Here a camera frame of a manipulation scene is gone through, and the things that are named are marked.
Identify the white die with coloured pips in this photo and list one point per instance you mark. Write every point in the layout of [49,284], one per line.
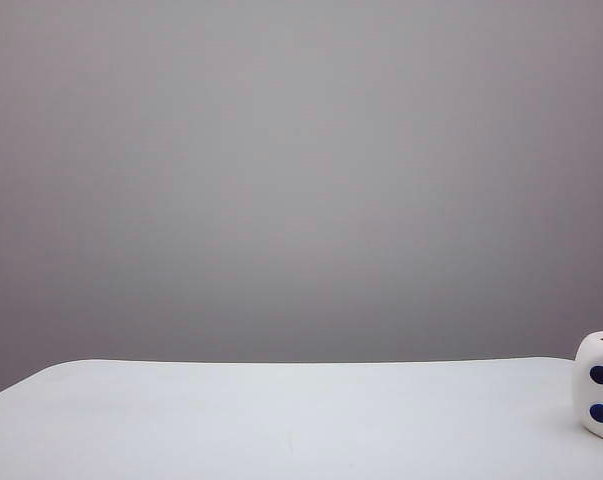
[601,395]

